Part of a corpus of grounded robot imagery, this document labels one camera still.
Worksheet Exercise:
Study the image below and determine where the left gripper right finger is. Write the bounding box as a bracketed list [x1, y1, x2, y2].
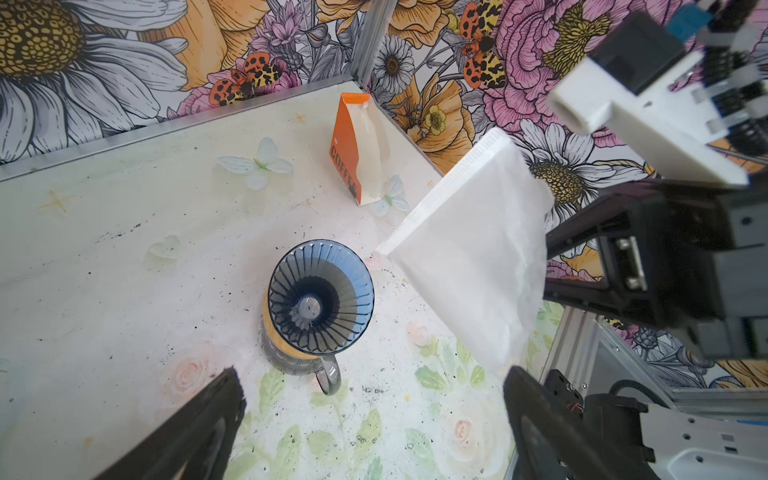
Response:
[503, 366, 654, 479]

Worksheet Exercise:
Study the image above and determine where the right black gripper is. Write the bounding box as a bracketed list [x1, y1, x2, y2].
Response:
[544, 173, 767, 360]

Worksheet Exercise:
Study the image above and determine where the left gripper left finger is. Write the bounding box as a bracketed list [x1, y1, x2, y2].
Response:
[98, 367, 246, 479]

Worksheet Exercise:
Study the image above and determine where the blue glass dripper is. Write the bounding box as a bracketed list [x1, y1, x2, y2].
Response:
[266, 239, 375, 356]

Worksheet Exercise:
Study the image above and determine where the coffee filter pack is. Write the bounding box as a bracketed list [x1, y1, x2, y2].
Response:
[329, 93, 388, 206]

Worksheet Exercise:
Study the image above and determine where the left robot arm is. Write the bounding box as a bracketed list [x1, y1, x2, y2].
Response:
[99, 367, 767, 479]

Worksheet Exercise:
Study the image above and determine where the grey glass pitcher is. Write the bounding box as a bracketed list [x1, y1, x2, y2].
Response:
[261, 294, 342, 396]

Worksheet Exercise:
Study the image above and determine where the aluminium frame rail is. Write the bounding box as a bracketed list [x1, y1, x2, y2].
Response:
[525, 303, 767, 429]

